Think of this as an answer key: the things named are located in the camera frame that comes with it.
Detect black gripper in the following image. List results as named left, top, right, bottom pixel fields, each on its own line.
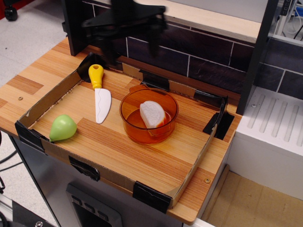
left=81, top=0, right=166, bottom=66

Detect green toy pear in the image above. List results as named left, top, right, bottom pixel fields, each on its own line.
left=49, top=114, right=77, bottom=142

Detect black caster wheel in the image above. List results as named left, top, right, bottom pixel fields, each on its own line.
left=3, top=0, right=18, bottom=21

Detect dark grey post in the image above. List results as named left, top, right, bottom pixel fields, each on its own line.
left=61, top=0, right=93, bottom=56
left=236, top=0, right=278, bottom=115

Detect grey oven control panel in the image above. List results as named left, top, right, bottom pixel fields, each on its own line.
left=66, top=184, right=123, bottom=227

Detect orange transparent plastic pot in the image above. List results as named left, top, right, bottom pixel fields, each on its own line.
left=120, top=85, right=179, bottom=144

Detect yellow handled toy knife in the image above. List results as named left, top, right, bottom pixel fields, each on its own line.
left=88, top=64, right=112, bottom=124

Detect dark grey left post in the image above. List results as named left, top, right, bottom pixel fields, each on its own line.
left=61, top=0, right=93, bottom=56

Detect white orange toy sushi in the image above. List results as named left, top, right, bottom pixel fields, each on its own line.
left=140, top=101, right=167, bottom=129

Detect white toy sink drainboard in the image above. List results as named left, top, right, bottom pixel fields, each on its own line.
left=227, top=87, right=303, bottom=199

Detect dark grey right post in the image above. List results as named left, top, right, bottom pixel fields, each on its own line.
left=236, top=0, right=278, bottom=115

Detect light wooden shelf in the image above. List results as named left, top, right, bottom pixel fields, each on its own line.
left=99, top=0, right=262, bottom=44

